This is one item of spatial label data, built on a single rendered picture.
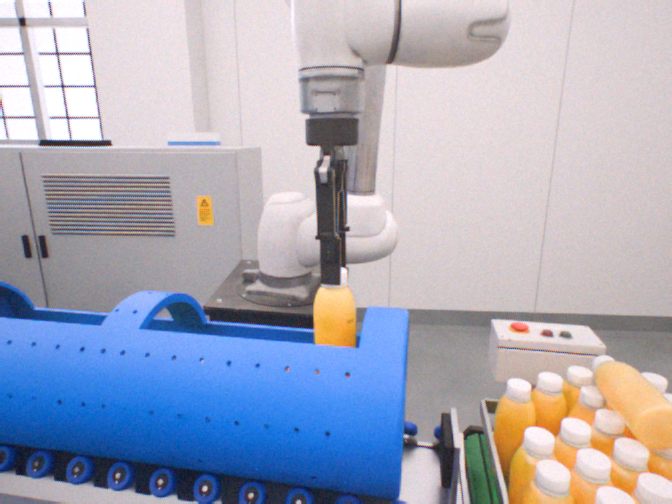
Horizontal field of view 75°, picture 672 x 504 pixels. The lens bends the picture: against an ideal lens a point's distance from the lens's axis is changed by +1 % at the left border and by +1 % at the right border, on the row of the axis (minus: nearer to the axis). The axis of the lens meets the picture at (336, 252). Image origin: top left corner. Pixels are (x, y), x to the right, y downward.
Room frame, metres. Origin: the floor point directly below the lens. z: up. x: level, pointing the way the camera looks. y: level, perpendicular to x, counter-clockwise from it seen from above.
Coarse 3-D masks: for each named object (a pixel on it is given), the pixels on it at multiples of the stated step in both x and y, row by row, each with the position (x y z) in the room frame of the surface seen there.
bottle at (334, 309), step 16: (320, 288) 0.63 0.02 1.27; (336, 288) 0.61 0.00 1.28; (320, 304) 0.61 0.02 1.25; (336, 304) 0.61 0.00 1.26; (352, 304) 0.62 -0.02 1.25; (320, 320) 0.61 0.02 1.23; (336, 320) 0.60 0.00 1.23; (352, 320) 0.61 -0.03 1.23; (320, 336) 0.61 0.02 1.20; (336, 336) 0.60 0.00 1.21; (352, 336) 0.61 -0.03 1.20
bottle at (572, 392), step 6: (564, 384) 0.73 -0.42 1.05; (570, 384) 0.71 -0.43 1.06; (576, 384) 0.71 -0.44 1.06; (564, 390) 0.72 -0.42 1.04; (570, 390) 0.71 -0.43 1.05; (576, 390) 0.70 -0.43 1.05; (564, 396) 0.71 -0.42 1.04; (570, 396) 0.70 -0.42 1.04; (576, 396) 0.70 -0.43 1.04; (570, 402) 0.70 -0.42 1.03; (570, 408) 0.70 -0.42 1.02
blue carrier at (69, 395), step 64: (0, 320) 0.66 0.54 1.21; (64, 320) 0.89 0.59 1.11; (128, 320) 0.64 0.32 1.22; (192, 320) 0.81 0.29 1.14; (384, 320) 0.60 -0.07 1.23; (0, 384) 0.60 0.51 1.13; (64, 384) 0.58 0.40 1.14; (128, 384) 0.56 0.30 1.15; (192, 384) 0.55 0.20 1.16; (256, 384) 0.54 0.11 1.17; (320, 384) 0.52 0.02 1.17; (384, 384) 0.51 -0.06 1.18; (64, 448) 0.60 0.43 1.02; (128, 448) 0.56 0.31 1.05; (192, 448) 0.54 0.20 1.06; (256, 448) 0.52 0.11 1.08; (320, 448) 0.50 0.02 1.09; (384, 448) 0.48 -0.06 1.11
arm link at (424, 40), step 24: (288, 0) 1.05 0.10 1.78; (408, 0) 0.60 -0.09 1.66; (432, 0) 0.60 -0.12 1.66; (456, 0) 0.60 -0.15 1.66; (480, 0) 0.61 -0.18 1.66; (504, 0) 0.62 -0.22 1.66; (408, 24) 0.60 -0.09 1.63; (432, 24) 0.60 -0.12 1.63; (456, 24) 0.60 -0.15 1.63; (480, 24) 0.61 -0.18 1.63; (504, 24) 0.63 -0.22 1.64; (408, 48) 0.61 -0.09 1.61; (432, 48) 0.61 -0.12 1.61; (456, 48) 0.61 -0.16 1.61; (480, 48) 0.62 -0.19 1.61
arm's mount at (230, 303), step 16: (240, 272) 1.31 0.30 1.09; (320, 272) 1.34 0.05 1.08; (224, 288) 1.19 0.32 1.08; (240, 288) 1.18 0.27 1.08; (208, 304) 1.08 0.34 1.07; (224, 304) 1.08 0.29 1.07; (240, 304) 1.09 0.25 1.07; (256, 304) 1.09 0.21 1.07; (272, 304) 1.09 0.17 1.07; (288, 304) 1.09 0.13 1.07; (304, 304) 1.10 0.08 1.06; (224, 320) 1.07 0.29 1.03; (240, 320) 1.06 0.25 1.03; (256, 320) 1.06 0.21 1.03; (272, 320) 1.06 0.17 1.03; (288, 320) 1.06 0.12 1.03; (304, 320) 1.05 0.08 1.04
